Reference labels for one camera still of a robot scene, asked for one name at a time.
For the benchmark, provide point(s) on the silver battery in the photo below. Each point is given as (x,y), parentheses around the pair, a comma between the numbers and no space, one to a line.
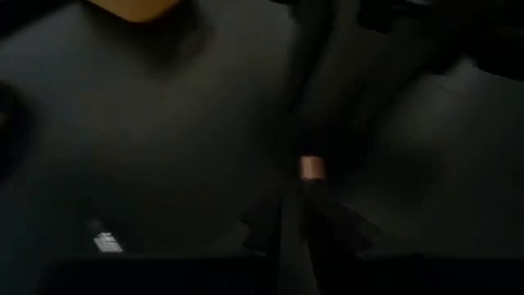
(107,242)

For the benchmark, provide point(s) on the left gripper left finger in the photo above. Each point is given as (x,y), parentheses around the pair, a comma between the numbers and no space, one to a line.
(270,246)

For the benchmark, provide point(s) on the yellow plastic basket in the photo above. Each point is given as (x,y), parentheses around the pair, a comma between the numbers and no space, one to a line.
(135,10)

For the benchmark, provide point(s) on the copper-top black battery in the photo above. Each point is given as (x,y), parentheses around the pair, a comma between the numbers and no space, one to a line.
(313,168)

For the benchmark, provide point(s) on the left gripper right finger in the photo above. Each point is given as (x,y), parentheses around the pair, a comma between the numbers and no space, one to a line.
(331,233)

